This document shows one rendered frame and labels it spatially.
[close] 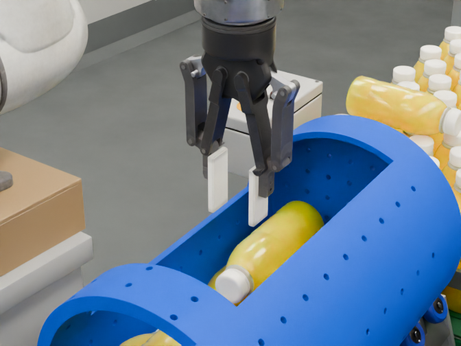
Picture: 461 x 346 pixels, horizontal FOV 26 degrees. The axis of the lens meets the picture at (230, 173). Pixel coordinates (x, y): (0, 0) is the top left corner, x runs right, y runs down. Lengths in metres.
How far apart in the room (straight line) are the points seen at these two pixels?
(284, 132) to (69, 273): 0.54
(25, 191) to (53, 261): 0.10
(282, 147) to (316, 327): 0.19
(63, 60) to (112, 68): 3.08
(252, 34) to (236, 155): 0.62
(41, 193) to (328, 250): 0.51
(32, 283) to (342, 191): 0.44
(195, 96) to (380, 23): 4.06
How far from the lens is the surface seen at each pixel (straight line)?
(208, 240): 1.27
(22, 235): 1.39
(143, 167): 3.71
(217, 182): 1.10
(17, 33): 1.40
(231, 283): 1.16
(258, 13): 0.97
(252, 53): 0.99
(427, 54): 1.89
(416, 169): 1.21
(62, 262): 1.43
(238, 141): 1.56
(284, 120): 1.02
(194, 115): 1.07
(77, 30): 1.49
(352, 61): 4.63
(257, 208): 1.08
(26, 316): 1.44
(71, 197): 1.43
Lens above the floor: 1.78
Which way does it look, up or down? 29 degrees down
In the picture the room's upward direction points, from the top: straight up
